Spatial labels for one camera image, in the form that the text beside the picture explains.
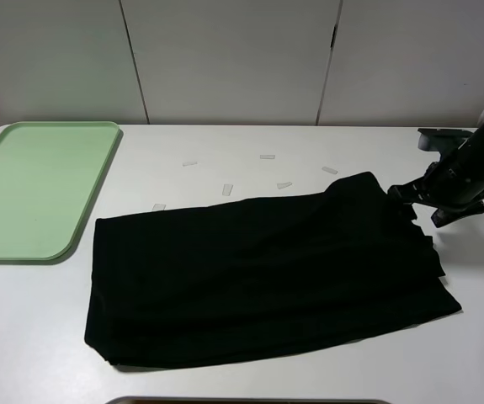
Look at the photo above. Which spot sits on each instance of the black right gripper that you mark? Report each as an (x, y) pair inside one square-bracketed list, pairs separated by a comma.
[(449, 188)]

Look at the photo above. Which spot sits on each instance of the black short sleeve shirt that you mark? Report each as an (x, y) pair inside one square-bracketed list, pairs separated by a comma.
[(260, 278)]

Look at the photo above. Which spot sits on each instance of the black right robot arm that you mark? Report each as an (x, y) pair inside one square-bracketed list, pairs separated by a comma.
[(469, 155)]

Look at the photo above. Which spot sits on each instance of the light green plastic tray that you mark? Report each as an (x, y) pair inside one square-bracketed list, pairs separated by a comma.
[(50, 175)]

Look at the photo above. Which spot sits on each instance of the clear tape strip far right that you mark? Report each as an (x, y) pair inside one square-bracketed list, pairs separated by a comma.
[(330, 170)]

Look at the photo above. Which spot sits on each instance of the clear tape strip left centre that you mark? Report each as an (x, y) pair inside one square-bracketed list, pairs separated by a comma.
[(227, 189)]

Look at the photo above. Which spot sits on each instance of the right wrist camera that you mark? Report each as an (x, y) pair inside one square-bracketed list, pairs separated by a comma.
[(441, 140)]

